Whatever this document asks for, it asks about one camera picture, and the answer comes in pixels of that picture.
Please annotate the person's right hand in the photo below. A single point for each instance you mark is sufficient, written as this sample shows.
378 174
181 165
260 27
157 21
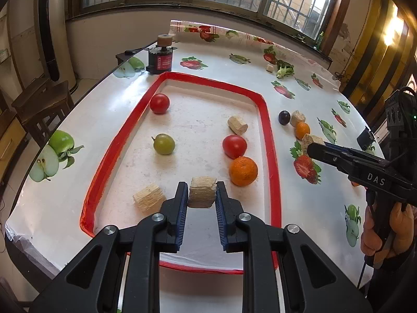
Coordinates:
399 231

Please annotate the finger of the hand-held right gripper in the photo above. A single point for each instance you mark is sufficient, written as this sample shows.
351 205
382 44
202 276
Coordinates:
342 148
325 156

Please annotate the tan cylindrical wood block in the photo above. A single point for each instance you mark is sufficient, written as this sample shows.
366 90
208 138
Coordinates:
237 125

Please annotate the green round fruit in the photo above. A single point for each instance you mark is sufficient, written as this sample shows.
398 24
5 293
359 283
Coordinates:
164 143

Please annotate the red rectangular tray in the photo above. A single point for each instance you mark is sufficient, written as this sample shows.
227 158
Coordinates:
202 124

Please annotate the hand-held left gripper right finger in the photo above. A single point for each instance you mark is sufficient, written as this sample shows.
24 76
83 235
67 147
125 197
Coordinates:
221 208

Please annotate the red black motor with cork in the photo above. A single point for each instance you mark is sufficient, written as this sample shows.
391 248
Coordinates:
159 58

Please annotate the yellow wooden cabinet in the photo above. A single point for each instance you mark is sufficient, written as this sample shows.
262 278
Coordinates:
9 140

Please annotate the white standing air conditioner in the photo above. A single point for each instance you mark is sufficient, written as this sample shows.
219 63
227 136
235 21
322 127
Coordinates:
49 22

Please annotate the green leafy vegetable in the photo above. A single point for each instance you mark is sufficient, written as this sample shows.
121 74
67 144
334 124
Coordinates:
285 70

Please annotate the orange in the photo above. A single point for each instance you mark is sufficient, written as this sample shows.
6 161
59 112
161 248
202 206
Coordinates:
354 184
243 171
302 130

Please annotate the wooden chair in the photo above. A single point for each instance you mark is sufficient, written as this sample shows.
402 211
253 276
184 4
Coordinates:
42 104

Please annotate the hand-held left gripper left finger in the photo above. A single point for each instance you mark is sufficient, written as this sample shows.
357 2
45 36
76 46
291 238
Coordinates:
182 208

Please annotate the red tomato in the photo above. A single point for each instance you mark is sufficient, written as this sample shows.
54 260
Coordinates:
234 146
159 103

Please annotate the green bottle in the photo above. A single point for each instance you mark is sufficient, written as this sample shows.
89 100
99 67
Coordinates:
321 38

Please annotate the dark purple plum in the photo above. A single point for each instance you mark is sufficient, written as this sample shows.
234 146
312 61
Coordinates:
284 117

